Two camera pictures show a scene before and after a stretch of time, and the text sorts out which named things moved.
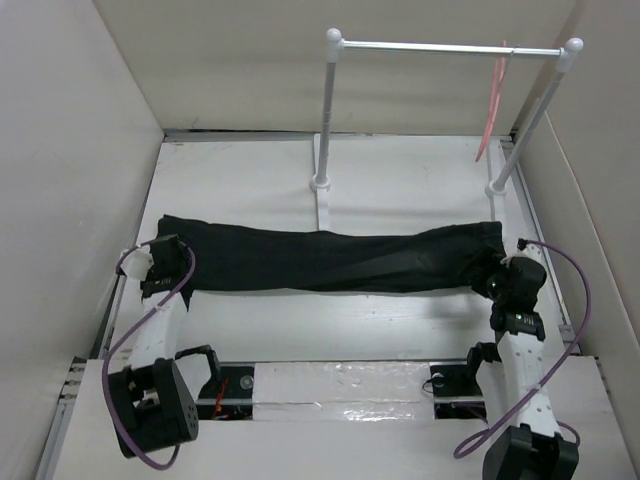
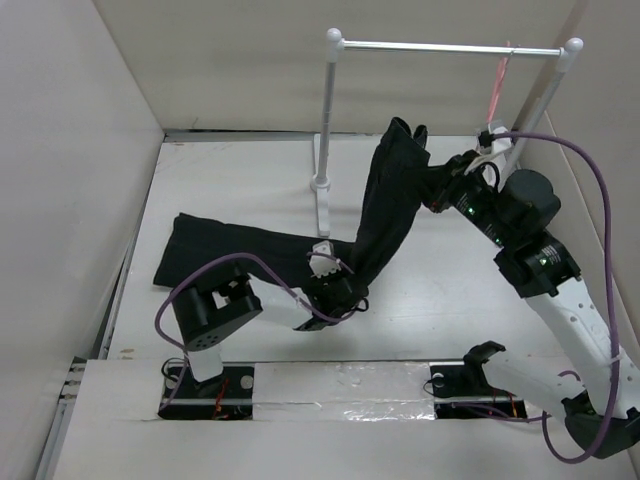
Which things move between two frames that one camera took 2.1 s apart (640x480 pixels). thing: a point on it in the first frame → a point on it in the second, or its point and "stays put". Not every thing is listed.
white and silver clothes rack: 335,46 stays put
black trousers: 233,256 → 399,180
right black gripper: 479,288 → 445,179
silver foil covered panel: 343,391 stays put
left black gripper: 149,278 → 319,281
